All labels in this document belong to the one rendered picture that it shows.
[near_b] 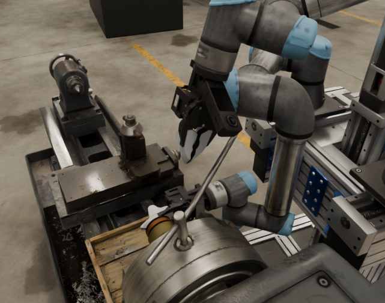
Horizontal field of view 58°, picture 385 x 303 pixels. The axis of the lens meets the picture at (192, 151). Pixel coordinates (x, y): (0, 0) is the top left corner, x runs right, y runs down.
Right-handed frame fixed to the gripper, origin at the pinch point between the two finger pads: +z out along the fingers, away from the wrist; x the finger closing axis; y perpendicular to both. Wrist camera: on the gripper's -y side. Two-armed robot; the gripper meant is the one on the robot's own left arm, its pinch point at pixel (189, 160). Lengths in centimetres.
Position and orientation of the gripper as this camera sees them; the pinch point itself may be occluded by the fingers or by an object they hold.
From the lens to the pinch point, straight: 74.8
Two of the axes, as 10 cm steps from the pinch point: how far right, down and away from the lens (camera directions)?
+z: -2.7, 8.4, 4.6
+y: -4.8, -5.4, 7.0
